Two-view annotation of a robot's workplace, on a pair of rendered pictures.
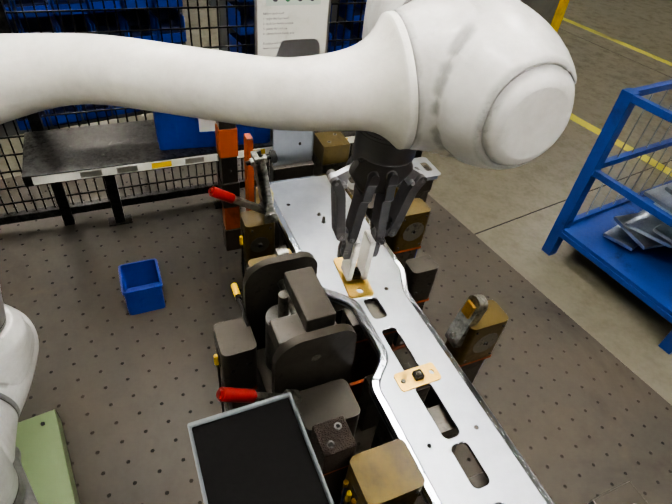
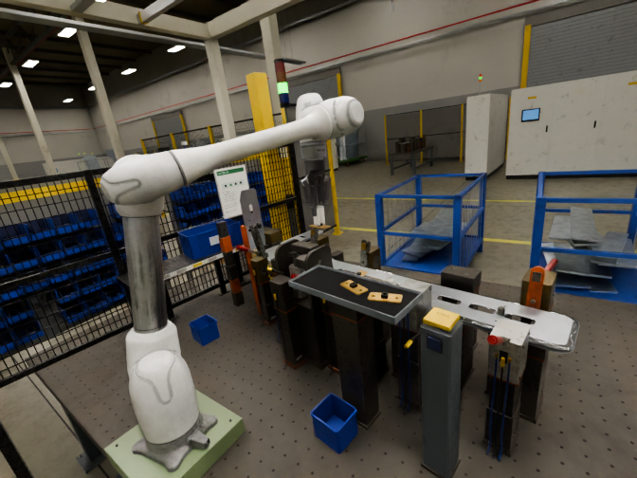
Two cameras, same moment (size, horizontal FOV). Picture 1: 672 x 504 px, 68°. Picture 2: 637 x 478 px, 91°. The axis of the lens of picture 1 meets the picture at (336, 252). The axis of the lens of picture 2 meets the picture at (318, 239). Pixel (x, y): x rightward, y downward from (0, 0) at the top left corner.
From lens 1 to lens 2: 66 cm
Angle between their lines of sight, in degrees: 28
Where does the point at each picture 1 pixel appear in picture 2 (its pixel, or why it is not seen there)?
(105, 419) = (218, 385)
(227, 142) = (227, 244)
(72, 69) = (228, 147)
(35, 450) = not seen: hidden behind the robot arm
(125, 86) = (248, 144)
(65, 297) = not seen: hidden behind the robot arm
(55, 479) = (210, 406)
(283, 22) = (231, 194)
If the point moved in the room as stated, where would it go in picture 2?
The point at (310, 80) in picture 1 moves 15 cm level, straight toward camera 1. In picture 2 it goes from (303, 121) to (326, 116)
